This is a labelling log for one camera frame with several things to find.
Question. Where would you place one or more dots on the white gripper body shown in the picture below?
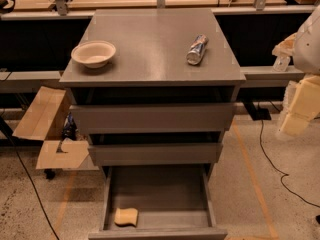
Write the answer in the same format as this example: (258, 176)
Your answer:
(308, 50)

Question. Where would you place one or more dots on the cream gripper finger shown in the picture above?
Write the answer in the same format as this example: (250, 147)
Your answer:
(285, 47)
(291, 125)

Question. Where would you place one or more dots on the yellow sponge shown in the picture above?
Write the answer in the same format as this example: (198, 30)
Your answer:
(128, 216)

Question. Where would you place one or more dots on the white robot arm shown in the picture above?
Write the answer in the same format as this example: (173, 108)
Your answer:
(306, 57)

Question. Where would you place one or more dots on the grey drawer cabinet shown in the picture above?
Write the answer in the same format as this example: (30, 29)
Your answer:
(150, 67)

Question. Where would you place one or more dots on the grey middle drawer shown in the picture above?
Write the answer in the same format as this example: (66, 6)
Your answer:
(155, 154)

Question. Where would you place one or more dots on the grey open bottom drawer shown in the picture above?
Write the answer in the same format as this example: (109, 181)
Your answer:
(173, 203)

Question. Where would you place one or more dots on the grey top drawer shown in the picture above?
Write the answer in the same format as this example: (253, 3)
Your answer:
(159, 118)

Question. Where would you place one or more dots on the clear sanitizer bottle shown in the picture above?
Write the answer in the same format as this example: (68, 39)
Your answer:
(281, 63)

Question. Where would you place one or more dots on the blue silver drink can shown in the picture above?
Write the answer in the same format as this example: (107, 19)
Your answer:
(197, 49)

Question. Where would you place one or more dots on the white paper bowl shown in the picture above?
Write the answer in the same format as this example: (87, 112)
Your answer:
(93, 54)

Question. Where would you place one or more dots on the blue snack bag in box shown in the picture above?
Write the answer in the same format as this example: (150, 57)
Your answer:
(69, 129)

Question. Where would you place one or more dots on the open cardboard box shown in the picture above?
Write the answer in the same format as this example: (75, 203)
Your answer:
(44, 121)

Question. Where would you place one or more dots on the black headphones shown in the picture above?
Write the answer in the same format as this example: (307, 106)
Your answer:
(7, 6)

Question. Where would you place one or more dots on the grey metal rail shelf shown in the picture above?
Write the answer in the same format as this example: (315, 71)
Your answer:
(31, 81)

